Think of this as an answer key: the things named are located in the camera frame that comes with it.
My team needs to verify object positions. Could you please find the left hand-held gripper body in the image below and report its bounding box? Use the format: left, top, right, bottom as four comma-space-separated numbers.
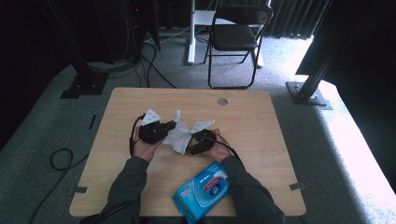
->
138, 107, 169, 145

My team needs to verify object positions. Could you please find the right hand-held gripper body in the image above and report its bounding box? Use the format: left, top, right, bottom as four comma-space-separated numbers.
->
190, 119, 218, 150

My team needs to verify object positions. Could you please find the white wet wipe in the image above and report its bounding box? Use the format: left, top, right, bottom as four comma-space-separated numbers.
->
162, 109, 194, 156

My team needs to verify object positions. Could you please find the blue wet wipes packet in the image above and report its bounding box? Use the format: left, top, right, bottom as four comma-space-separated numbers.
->
172, 161, 232, 224

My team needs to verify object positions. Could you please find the person's right hand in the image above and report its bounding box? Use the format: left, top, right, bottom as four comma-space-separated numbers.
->
202, 129, 233, 163

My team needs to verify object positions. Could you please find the person's left hand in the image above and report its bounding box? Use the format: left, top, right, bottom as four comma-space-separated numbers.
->
132, 125, 166, 162

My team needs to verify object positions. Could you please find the black metal stand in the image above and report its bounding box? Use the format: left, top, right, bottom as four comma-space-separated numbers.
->
46, 0, 109, 100
285, 0, 359, 111

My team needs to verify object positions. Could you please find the dark computer tower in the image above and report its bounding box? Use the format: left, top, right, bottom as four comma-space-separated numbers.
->
124, 0, 162, 61

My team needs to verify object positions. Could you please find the black folding chair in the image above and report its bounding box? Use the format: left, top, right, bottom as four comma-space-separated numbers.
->
204, 4, 275, 91

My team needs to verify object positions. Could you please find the dark pleated curtain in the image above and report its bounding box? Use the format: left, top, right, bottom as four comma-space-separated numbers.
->
266, 0, 332, 40

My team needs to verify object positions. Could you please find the left hand-held gripper cable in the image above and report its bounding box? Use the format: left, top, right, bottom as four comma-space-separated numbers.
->
129, 113, 147, 158

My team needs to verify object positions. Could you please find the hand-held gripper cable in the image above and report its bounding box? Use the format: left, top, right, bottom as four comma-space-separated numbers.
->
214, 138, 246, 166
129, 113, 147, 158

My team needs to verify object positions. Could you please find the right hand-held gripper cable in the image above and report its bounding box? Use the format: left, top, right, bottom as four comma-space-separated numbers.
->
214, 138, 246, 166

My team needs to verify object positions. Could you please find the black floor cable bundle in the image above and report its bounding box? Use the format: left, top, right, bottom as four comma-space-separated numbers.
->
87, 36, 178, 90

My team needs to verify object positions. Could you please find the black looped floor cable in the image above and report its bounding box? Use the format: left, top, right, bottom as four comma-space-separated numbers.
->
29, 147, 91, 224

